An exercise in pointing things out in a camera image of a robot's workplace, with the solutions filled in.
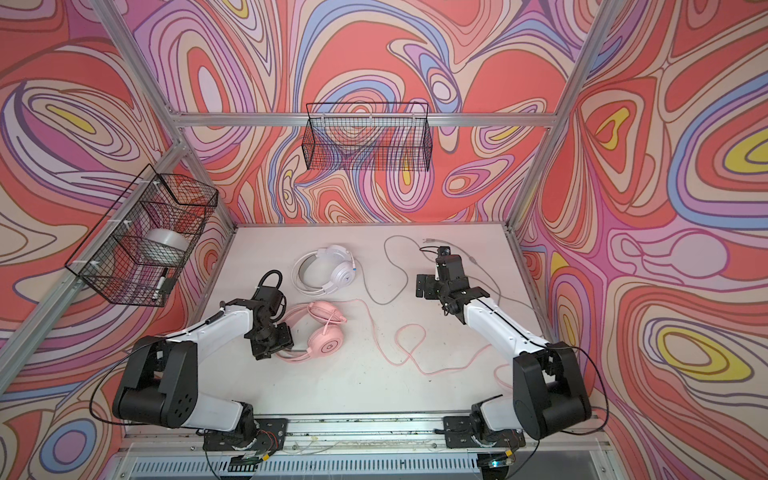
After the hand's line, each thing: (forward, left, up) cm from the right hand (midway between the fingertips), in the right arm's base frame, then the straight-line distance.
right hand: (434, 286), depth 90 cm
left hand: (-13, +45, -10) cm, 48 cm away
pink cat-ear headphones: (-16, +32, -1) cm, 36 cm away
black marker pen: (-6, +71, +16) cm, 73 cm away
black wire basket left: (-1, +77, +20) cm, 80 cm away
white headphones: (+14, +37, -8) cm, 40 cm away
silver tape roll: (-2, +67, +24) cm, 71 cm away
